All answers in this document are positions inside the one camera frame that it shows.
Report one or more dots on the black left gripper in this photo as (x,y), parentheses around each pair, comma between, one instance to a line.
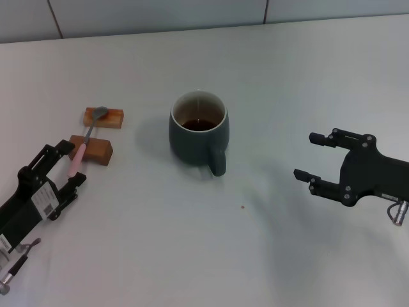
(28,204)

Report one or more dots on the grey ceramic mug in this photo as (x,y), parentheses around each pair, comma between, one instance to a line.
(191,147)

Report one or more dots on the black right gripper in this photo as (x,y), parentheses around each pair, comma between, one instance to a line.
(374,172)

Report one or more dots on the dark brown wooden block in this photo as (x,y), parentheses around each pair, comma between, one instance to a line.
(97,150)

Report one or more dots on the light wooden grooved block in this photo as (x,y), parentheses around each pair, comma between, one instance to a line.
(112,120)

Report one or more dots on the dark coffee liquid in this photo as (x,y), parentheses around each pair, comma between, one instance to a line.
(198,125)

